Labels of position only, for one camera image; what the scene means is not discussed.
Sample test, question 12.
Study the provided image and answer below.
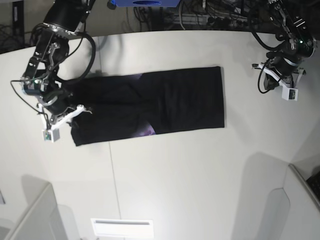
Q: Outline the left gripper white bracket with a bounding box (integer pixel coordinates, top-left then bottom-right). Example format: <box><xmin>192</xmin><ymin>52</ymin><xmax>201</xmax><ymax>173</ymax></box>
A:
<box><xmin>251</xmin><ymin>56</ymin><xmax>306</xmax><ymax>91</ymax></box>

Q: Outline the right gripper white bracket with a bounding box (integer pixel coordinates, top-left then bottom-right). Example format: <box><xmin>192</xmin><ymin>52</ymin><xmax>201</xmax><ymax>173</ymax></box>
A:
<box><xmin>36</xmin><ymin>96</ymin><xmax>93</xmax><ymax>130</ymax></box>

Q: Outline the black T-shirt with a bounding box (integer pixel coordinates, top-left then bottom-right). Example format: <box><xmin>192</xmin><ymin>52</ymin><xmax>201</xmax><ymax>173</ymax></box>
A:
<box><xmin>68</xmin><ymin>66</ymin><xmax>225</xmax><ymax>146</ymax></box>

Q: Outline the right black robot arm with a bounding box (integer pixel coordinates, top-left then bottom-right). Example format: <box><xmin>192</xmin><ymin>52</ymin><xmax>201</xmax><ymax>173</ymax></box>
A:
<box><xmin>17</xmin><ymin>0</ymin><xmax>96</xmax><ymax>132</ymax></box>

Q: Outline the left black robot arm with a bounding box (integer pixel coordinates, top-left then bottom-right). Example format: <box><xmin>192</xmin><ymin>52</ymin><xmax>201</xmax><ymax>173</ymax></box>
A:
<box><xmin>247</xmin><ymin>0</ymin><xmax>317</xmax><ymax>94</ymax></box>

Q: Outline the grey monitor left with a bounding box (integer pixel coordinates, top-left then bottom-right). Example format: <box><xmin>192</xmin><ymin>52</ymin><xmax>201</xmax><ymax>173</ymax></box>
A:
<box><xmin>0</xmin><ymin>175</ymin><xmax>81</xmax><ymax>240</ymax></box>

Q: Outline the black keyboard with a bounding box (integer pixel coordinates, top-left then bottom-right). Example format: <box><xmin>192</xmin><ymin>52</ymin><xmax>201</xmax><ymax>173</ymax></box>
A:
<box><xmin>306</xmin><ymin>174</ymin><xmax>320</xmax><ymax>200</ymax></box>

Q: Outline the white table slot plate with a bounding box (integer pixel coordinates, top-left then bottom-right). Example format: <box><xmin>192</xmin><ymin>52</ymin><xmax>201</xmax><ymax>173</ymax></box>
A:
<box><xmin>90</xmin><ymin>218</ymin><xmax>154</xmax><ymax>239</ymax></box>

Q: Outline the blue box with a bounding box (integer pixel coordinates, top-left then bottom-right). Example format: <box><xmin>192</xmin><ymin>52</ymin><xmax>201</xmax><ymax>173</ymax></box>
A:
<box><xmin>110</xmin><ymin>0</ymin><xmax>180</xmax><ymax>8</ymax></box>

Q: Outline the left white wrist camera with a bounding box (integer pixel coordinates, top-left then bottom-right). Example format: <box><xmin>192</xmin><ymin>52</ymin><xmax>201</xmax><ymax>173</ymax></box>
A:
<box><xmin>281</xmin><ymin>87</ymin><xmax>299</xmax><ymax>101</ymax></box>

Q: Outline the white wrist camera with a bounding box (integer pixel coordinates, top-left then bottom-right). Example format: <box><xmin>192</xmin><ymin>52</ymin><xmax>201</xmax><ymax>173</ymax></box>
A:
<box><xmin>42</xmin><ymin>129</ymin><xmax>60</xmax><ymax>143</ymax></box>
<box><xmin>281</xmin><ymin>87</ymin><xmax>299</xmax><ymax>101</ymax></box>

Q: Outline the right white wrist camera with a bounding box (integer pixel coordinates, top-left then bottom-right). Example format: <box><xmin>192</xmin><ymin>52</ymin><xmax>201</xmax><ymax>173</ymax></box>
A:
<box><xmin>42</xmin><ymin>129</ymin><xmax>60</xmax><ymax>143</ymax></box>

